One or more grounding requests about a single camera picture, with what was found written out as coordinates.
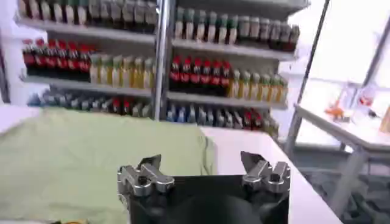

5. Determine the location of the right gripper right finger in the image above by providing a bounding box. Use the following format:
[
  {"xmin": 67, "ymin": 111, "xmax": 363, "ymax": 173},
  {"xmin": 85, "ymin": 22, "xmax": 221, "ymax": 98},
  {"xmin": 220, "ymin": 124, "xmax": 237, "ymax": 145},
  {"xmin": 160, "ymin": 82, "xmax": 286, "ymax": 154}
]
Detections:
[{"xmin": 240, "ymin": 151, "xmax": 291, "ymax": 194}]

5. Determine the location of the shelf rack with bottles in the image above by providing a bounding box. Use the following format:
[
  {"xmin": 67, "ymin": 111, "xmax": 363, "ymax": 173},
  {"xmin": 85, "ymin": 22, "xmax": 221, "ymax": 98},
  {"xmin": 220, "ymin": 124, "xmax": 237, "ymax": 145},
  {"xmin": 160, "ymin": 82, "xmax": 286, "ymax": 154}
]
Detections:
[{"xmin": 13, "ymin": 0, "xmax": 311, "ymax": 138}]

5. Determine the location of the thin black pole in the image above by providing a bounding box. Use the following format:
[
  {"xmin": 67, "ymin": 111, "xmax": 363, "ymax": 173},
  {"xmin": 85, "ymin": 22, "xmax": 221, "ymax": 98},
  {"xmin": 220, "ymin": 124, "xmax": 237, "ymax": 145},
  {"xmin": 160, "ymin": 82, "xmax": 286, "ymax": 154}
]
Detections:
[{"xmin": 296, "ymin": 0, "xmax": 332, "ymax": 105}]

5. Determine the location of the small orange object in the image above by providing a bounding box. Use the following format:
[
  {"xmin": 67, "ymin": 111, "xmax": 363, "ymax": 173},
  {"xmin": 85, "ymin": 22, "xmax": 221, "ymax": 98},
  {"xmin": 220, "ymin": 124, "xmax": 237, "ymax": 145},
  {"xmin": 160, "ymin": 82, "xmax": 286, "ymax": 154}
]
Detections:
[{"xmin": 324, "ymin": 105, "xmax": 347, "ymax": 121}]

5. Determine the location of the red and white object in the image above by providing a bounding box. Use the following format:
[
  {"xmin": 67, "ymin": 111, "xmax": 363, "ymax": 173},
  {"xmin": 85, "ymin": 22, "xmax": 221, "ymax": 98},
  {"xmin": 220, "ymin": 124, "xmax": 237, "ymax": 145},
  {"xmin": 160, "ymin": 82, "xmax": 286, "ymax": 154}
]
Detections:
[{"xmin": 356, "ymin": 91, "xmax": 376, "ymax": 108}]

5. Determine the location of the white side table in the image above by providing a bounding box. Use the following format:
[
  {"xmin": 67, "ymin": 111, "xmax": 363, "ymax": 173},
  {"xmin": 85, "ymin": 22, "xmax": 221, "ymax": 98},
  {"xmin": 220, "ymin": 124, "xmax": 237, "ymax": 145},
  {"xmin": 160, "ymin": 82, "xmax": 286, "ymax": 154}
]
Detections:
[{"xmin": 292, "ymin": 102, "xmax": 390, "ymax": 217}]

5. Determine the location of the pale green cloth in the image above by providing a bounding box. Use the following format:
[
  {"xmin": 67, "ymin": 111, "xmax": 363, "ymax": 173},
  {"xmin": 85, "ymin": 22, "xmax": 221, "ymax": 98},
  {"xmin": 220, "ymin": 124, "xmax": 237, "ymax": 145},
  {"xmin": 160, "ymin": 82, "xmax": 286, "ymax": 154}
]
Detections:
[{"xmin": 0, "ymin": 108, "xmax": 219, "ymax": 224}]

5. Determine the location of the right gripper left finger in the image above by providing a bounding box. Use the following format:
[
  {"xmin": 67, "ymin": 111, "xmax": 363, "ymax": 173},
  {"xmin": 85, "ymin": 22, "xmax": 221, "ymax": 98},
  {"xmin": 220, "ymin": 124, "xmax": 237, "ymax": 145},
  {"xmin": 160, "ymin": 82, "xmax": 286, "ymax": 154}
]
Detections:
[{"xmin": 117, "ymin": 154, "xmax": 176, "ymax": 197}]

